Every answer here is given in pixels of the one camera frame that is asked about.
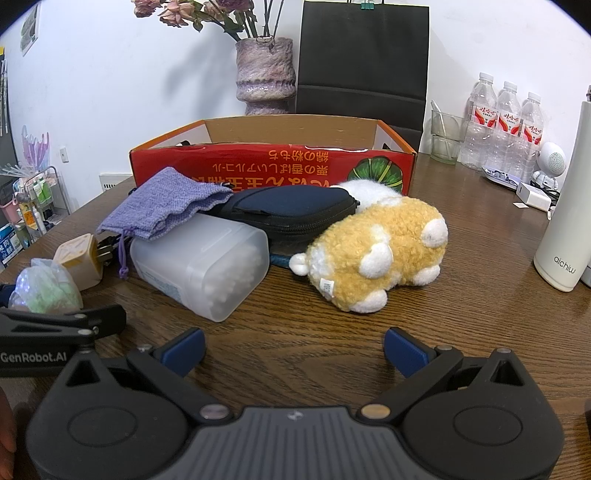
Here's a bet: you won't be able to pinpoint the wooden desk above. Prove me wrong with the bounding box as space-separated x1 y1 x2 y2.
0 115 591 480

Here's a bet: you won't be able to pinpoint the white thermos bottle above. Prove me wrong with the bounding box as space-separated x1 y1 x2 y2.
533 85 591 292

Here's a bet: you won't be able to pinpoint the red cardboard box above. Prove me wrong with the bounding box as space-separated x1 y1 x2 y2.
129 114 419 197

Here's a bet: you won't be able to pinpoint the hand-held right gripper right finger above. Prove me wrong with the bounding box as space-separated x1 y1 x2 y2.
355 326 539 424

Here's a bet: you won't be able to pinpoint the purple knit drawstring pouch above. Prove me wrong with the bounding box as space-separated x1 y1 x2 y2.
97 167 234 280

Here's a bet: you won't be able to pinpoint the white charger block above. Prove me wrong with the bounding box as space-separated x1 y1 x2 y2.
515 181 552 212

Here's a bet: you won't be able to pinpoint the dried rose bouquet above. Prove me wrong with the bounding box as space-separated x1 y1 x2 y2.
131 0 287 43

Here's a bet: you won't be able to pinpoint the clear bag with green contents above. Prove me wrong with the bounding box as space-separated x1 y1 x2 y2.
8 258 84 312

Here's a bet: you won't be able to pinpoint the beige power plug adapter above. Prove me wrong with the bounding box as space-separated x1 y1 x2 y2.
53 233 118 292

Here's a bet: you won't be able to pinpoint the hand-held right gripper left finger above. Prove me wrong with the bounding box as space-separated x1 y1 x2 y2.
52 327 232 425

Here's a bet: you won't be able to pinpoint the clear glass cup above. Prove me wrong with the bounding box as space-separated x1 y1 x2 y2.
431 100 467 139
431 134 462 165

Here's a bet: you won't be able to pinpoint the white blue flat packet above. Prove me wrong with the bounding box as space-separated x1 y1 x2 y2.
480 164 520 191

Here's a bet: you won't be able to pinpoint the purple textured vase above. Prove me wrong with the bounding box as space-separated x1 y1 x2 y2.
235 38 296 116

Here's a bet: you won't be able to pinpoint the black paper bag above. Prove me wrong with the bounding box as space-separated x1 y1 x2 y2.
295 0 430 145

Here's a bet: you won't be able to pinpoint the navy zip pouch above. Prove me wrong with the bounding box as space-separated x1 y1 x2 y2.
203 186 360 245

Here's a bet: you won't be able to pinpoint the pink plastic hangers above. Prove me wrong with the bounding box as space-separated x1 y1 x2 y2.
21 131 51 174

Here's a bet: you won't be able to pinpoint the wire shelf rack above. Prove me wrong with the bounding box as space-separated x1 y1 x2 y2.
0 161 71 268

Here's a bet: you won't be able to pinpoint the wall poster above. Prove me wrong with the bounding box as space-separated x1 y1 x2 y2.
18 4 42 51

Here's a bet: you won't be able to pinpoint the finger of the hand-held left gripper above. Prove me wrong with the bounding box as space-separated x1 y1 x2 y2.
0 304 127 346

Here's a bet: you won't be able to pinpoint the yellow white plush dog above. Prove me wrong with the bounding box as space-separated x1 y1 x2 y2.
288 179 450 315

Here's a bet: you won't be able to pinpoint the white small packet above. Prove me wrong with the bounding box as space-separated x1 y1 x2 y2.
129 215 271 322

